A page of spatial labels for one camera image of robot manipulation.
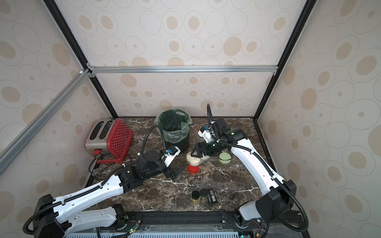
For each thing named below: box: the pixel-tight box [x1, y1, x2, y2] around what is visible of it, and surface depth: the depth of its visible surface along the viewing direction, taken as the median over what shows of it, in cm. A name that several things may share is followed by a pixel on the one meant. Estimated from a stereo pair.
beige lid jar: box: [186, 151, 211, 167], surface depth 76 cm
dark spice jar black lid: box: [199, 188, 208, 197], surface depth 76 cm
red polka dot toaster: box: [85, 118, 134, 164], surface depth 91 cm
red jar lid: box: [188, 164, 199, 175], surface depth 91 cm
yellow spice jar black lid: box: [191, 190, 201, 206], surface depth 75 cm
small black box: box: [207, 189, 217, 204], surface depth 82 cm
